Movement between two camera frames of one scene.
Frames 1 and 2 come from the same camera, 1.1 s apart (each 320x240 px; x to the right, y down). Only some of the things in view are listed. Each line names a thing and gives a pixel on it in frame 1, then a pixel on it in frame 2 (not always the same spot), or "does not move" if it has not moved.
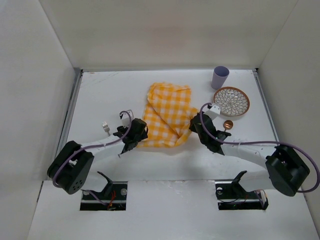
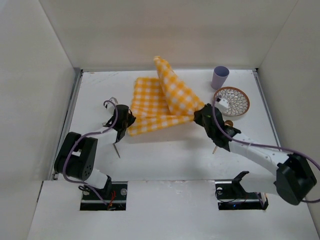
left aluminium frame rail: [69, 114] does not move
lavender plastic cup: [220, 75] does not move
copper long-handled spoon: [228, 125] does not move
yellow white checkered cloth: [167, 116] → [164, 99]
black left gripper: [139, 128] → [129, 119]
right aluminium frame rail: [256, 72] does not move
